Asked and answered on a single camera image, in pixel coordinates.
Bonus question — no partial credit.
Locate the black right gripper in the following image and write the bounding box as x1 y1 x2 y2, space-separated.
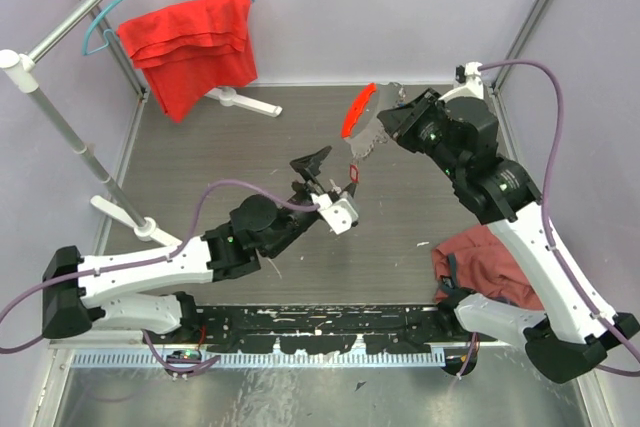
377 87 465 182

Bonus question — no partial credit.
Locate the silver key with red tag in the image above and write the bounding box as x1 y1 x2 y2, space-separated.
349 163 360 184

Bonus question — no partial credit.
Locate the metal key organizer red handle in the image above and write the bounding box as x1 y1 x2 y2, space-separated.
340 82 406 163

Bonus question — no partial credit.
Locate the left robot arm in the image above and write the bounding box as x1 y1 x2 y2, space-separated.
41 147 359 343

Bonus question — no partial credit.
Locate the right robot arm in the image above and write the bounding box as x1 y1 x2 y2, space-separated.
377 89 639 384

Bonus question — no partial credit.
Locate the crumpled maroon shirt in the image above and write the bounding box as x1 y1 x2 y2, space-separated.
431 225 544 311

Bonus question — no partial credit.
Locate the red cloth on hanger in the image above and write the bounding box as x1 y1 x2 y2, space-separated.
117 0 257 123

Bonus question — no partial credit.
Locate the white clothes rack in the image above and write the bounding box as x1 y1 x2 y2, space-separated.
0 0 283 248

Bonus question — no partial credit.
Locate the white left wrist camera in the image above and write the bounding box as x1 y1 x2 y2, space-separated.
311 191 359 235

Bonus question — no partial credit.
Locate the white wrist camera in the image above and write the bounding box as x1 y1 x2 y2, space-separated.
440 62 484 102
311 191 359 235

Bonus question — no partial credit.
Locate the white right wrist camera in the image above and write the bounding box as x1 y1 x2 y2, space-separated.
440 62 484 102

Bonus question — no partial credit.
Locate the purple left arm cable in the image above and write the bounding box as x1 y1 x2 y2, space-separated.
0 180 321 356

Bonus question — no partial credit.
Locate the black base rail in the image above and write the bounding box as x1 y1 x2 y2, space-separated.
150 304 471 355

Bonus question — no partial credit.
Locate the slotted cable duct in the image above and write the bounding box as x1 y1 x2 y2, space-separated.
71 348 446 369

